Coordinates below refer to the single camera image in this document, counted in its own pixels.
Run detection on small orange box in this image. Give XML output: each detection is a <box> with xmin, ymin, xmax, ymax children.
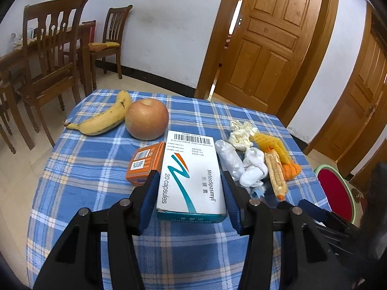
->
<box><xmin>125</xmin><ymin>141</ymin><xmax>165</xmax><ymax>186</ymax></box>

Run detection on crumpled cream tissue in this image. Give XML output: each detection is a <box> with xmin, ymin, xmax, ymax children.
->
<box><xmin>227</xmin><ymin>121</ymin><xmax>259</xmax><ymax>151</ymax></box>

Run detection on white plastic wrap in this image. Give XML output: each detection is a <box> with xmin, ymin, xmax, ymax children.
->
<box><xmin>215</xmin><ymin>140</ymin><xmax>245</xmax><ymax>180</ymax></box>

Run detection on yellow seat cushion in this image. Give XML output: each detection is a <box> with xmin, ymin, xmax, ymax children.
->
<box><xmin>88</xmin><ymin>42</ymin><xmax>120</xmax><ymax>52</ymax></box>

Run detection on long snack packet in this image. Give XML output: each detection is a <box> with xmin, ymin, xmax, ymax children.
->
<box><xmin>264</xmin><ymin>149</ymin><xmax>288</xmax><ymax>201</ymax></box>

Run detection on blue plaid tablecloth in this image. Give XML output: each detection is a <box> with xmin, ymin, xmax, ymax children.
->
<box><xmin>26</xmin><ymin>89</ymin><xmax>333</xmax><ymax>290</ymax></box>

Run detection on yellow banana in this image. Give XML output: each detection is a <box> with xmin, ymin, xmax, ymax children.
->
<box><xmin>63</xmin><ymin>90</ymin><xmax>133</xmax><ymax>136</ymax></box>

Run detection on red bin with green rim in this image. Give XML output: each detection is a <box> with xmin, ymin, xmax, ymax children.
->
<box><xmin>314</xmin><ymin>165</ymin><xmax>357</xmax><ymax>222</ymax></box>

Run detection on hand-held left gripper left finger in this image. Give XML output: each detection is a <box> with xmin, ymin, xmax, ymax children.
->
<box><xmin>33</xmin><ymin>170</ymin><xmax>161</xmax><ymax>290</ymax></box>

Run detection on white teal medicine box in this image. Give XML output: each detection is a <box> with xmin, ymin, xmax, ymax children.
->
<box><xmin>156</xmin><ymin>130</ymin><xmax>228</xmax><ymax>224</ymax></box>

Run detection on wooden dining table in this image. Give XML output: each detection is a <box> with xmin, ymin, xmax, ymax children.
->
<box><xmin>0</xmin><ymin>21</ymin><xmax>97</xmax><ymax>97</ymax></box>

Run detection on small blue plastic piece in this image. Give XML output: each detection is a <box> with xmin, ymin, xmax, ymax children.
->
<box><xmin>249</xmin><ymin>187</ymin><xmax>267</xmax><ymax>200</ymax></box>

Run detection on wooden door frame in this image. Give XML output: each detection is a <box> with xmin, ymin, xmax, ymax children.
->
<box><xmin>304</xmin><ymin>0</ymin><xmax>387</xmax><ymax>185</ymax></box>
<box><xmin>195</xmin><ymin>0</ymin><xmax>341</xmax><ymax>127</ymax></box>

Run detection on round apple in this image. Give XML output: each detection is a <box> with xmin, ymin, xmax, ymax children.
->
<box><xmin>125</xmin><ymin>99</ymin><xmax>169</xmax><ymax>141</ymax></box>

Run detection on wooden panel door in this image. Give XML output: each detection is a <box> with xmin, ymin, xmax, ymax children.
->
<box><xmin>213</xmin><ymin>0</ymin><xmax>325</xmax><ymax>114</ymax></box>
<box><xmin>314</xmin><ymin>6</ymin><xmax>387</xmax><ymax>165</ymax></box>

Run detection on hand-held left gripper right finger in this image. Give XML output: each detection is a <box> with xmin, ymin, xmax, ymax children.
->
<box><xmin>222</xmin><ymin>171</ymin><xmax>353</xmax><ymax>290</ymax></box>

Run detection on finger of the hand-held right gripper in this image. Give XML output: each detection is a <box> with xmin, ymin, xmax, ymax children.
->
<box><xmin>298</xmin><ymin>199</ymin><xmax>362</xmax><ymax>240</ymax></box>

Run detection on orange cloth pouch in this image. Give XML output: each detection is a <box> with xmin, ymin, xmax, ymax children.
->
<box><xmin>281</xmin><ymin>162</ymin><xmax>302</xmax><ymax>182</ymax></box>

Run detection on wooden chair with cushion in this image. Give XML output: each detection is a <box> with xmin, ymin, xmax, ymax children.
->
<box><xmin>77</xmin><ymin>4</ymin><xmax>134</xmax><ymax>80</ymax></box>

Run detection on large wooden chair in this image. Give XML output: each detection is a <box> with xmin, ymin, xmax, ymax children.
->
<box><xmin>17</xmin><ymin>0</ymin><xmax>91</xmax><ymax>150</ymax></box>

